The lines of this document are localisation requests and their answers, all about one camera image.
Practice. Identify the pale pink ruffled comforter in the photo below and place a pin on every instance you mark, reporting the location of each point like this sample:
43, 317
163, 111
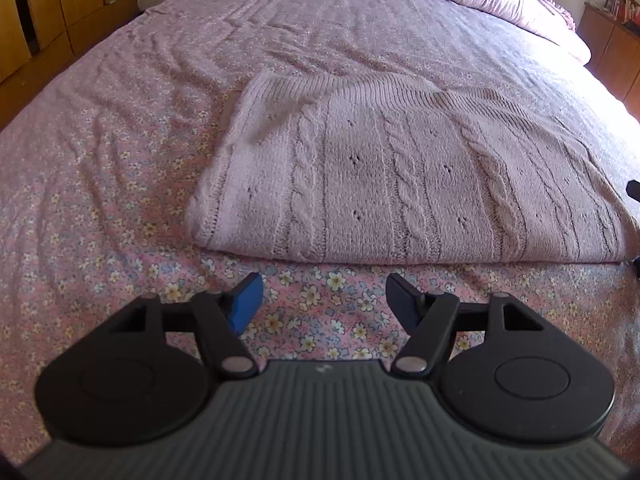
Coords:
500, 5

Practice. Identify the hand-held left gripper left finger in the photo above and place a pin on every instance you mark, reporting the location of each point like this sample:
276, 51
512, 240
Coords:
246, 305

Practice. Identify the brown wooden cabinet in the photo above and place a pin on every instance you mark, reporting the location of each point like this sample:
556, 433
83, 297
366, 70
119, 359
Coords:
612, 55

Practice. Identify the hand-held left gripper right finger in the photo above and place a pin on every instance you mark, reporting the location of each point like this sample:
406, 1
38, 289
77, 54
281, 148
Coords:
404, 305

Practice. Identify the row of books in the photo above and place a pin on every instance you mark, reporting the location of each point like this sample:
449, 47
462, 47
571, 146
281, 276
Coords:
622, 5

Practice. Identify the pink floral bedsheet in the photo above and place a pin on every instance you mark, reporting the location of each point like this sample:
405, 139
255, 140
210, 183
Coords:
125, 160

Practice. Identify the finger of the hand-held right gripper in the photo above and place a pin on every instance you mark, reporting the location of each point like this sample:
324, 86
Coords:
635, 186
637, 266

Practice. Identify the light wooden wardrobe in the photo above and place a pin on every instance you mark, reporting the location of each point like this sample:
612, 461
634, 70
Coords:
45, 5

